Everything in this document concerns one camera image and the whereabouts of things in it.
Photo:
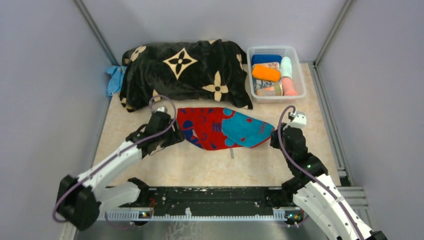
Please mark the dark blue rolled towel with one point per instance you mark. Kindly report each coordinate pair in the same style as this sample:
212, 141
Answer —
265, 58

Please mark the white slotted cable duct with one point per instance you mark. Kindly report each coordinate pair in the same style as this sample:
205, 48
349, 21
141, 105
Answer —
136, 216

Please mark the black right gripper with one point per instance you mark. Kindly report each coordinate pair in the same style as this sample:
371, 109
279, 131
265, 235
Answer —
274, 136

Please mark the grey patterned rolled towel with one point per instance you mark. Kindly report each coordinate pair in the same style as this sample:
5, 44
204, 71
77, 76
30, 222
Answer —
261, 84

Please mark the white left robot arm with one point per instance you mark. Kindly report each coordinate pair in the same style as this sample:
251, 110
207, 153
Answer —
83, 198

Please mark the beige orange rolled towel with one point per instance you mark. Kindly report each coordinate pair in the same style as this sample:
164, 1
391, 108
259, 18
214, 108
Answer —
271, 65

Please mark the white plastic basket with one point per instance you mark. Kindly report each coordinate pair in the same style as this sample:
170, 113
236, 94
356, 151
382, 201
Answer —
298, 77

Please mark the pink panda towel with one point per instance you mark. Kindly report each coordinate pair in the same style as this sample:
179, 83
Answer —
288, 86

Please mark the light blue cloth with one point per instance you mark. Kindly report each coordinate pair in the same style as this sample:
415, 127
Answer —
115, 82

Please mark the black floral blanket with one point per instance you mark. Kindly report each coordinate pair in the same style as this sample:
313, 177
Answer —
202, 70

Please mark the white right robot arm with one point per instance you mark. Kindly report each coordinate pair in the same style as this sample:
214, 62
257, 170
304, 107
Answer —
312, 189

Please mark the red blue patterned towel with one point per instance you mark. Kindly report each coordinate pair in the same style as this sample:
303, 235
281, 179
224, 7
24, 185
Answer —
219, 128

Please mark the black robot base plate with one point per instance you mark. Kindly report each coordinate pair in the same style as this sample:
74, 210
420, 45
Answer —
250, 201

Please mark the mint white rolled towel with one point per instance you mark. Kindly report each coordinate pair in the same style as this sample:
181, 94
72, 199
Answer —
286, 68

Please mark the orange green rolled towel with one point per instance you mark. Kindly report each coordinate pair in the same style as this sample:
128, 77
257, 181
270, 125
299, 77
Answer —
271, 91

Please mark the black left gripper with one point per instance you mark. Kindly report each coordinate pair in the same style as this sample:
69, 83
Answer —
177, 136

